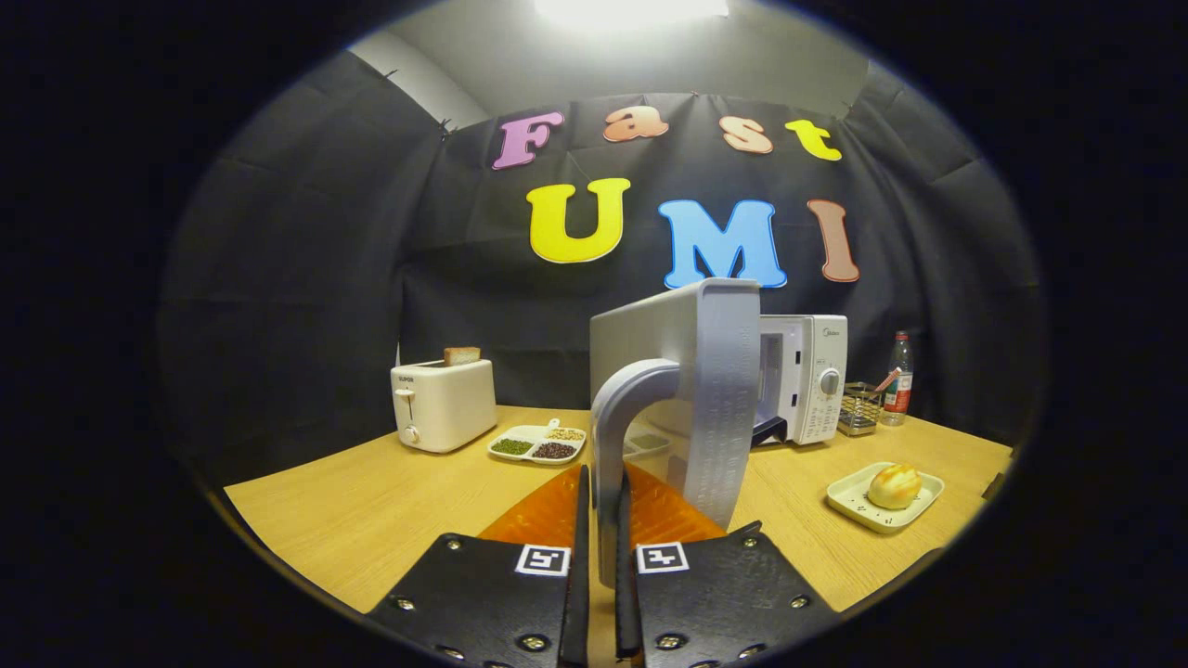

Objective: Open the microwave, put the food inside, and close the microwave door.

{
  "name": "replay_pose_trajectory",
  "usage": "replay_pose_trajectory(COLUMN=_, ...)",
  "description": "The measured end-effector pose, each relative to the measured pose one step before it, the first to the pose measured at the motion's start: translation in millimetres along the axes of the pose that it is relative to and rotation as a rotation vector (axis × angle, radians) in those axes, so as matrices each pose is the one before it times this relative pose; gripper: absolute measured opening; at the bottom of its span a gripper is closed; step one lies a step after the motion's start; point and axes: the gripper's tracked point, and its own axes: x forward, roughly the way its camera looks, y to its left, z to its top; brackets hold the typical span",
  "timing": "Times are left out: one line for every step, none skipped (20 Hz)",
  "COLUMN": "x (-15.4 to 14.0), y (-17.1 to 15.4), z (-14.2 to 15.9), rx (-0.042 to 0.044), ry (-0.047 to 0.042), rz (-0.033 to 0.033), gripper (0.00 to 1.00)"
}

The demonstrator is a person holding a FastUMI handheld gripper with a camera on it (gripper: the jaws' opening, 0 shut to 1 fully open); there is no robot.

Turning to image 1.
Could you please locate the cream square plate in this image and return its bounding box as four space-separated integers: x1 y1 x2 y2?
825 461 946 534

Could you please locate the white microwave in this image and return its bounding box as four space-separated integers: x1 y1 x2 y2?
589 276 848 590

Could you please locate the red label plastic bottle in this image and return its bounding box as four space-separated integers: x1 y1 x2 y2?
880 331 915 428

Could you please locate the golden bread bun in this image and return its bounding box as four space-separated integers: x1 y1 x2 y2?
868 464 923 510

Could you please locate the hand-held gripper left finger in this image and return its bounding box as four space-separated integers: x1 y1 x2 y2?
367 464 591 668

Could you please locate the cream toaster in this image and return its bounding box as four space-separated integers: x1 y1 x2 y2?
391 358 498 454

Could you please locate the metal wire basket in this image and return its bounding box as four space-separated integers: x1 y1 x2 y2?
837 381 885 437

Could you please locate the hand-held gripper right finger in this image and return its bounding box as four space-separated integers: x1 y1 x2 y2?
614 462 841 668

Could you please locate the divided white bean dish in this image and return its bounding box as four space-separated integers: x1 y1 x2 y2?
486 417 588 464

